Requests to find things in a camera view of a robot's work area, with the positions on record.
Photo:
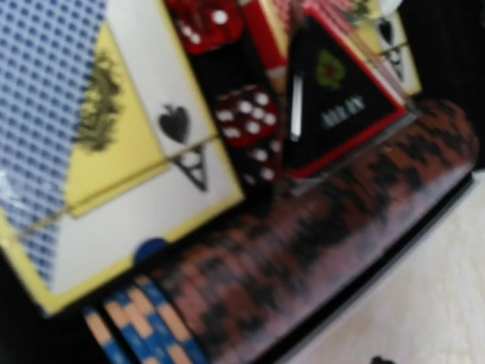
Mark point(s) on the red dice row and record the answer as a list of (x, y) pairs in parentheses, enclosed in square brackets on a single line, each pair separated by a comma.
[(215, 36)]

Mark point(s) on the aluminium poker chip case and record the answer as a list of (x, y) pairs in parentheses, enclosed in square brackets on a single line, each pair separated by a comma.
[(65, 338)]

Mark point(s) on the black triangular button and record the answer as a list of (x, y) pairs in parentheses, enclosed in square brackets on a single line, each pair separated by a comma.
[(336, 102)]

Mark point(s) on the red playing card deck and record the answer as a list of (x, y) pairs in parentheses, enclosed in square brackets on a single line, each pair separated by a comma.
[(373, 30)]

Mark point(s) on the black white chip stack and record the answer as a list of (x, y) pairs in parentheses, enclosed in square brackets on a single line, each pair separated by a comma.
[(139, 325)]

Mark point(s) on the blue round button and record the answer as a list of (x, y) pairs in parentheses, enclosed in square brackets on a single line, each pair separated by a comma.
[(149, 248)]

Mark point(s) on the blue playing card deck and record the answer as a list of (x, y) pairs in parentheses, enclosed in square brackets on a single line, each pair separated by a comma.
[(106, 141)]

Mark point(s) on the dark red chip row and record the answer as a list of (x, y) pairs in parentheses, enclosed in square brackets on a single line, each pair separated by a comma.
[(241, 290)]

